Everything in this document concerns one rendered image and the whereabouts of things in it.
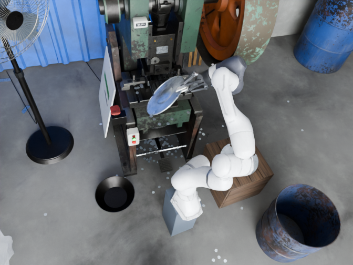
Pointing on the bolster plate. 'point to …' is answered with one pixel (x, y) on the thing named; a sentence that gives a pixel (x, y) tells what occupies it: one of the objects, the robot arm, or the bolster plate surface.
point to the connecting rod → (161, 12)
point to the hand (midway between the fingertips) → (182, 88)
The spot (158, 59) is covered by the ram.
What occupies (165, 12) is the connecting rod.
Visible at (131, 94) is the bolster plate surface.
